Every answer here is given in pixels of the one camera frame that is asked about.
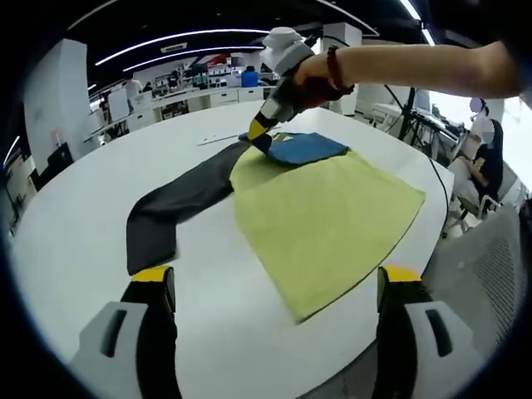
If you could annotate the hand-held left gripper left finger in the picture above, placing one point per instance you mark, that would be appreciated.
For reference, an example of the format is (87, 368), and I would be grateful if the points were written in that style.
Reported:
(124, 353)

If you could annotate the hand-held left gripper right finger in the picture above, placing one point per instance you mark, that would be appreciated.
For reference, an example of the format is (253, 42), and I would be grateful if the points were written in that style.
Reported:
(420, 353)

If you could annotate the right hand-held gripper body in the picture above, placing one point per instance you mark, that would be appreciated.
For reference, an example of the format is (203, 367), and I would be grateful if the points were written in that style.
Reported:
(287, 50)

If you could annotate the white template strip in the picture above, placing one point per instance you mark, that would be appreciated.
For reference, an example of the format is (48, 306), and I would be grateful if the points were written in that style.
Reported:
(216, 140)

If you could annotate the yellow blue grey garment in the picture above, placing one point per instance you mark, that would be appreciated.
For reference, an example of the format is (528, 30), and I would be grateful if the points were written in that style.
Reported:
(324, 216)

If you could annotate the person's right hand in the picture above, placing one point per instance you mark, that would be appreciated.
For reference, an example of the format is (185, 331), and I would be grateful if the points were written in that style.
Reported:
(316, 83)

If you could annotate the long white counter desk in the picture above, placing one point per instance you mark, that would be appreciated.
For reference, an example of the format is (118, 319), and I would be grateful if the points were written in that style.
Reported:
(216, 97)

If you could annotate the short ceiling light strip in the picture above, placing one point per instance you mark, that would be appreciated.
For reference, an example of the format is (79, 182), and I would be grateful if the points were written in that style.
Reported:
(187, 52)

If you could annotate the grey mesh office chair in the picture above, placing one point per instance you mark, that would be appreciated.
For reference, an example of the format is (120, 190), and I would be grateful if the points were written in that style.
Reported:
(478, 257)

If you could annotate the long ceiling light strip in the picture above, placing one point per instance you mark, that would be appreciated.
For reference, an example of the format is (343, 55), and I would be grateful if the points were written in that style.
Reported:
(166, 39)

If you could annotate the black tripod stand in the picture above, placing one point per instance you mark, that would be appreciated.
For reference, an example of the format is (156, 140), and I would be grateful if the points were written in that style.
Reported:
(411, 108)

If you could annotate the white office chair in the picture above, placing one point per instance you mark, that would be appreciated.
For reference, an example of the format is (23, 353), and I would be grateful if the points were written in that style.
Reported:
(505, 191)

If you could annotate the black chair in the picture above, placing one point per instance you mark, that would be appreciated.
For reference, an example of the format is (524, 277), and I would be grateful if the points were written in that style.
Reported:
(58, 162)

